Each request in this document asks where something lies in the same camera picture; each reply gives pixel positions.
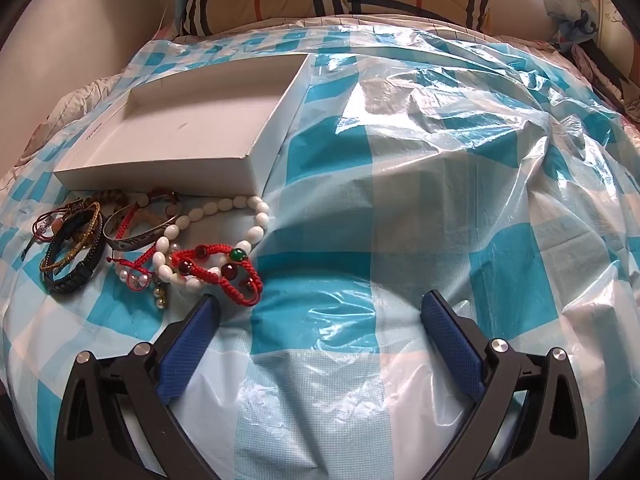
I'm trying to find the dark cloth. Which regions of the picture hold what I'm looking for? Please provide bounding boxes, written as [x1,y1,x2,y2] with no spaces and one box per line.
[570,42,640,123]

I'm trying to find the peach bead pearl bracelet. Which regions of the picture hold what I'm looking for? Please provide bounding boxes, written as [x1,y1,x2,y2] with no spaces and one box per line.
[117,240,173,311]

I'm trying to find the white quilt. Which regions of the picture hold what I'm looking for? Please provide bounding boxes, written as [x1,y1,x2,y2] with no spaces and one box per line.
[10,74,131,171]

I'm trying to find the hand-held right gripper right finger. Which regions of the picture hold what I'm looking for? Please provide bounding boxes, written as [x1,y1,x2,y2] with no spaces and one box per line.
[420,291,591,480]

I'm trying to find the brown bead bracelet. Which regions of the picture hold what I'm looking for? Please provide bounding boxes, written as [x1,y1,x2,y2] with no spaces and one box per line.
[90,187,151,211]

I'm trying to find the engraved silver bangle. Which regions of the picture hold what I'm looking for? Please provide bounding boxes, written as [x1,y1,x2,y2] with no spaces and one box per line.
[102,202,182,252]

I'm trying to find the red braided bead bracelet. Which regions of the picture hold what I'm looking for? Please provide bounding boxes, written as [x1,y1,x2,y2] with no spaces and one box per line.
[170,244,265,307]

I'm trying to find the dark red cord bracelet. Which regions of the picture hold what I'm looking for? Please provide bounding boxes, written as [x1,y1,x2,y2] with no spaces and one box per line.
[31,199,86,241]

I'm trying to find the blue patterned cloth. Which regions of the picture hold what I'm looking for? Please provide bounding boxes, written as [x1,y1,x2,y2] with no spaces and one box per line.
[537,0,632,56]

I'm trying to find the white oval bead bracelet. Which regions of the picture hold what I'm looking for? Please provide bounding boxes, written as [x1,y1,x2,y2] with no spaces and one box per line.
[152,196,271,293]

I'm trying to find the blue white checked plastic sheet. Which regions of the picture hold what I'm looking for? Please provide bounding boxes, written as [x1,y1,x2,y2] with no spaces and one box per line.
[0,17,640,480]

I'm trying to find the thin red string bracelet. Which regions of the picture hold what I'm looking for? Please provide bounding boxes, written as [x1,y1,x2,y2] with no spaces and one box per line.
[107,200,161,291]

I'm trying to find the white cardboard box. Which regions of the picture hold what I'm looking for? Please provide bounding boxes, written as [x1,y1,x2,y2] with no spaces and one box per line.
[52,52,313,198]

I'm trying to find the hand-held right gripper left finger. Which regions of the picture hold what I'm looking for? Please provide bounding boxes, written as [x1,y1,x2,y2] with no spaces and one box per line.
[54,294,221,480]

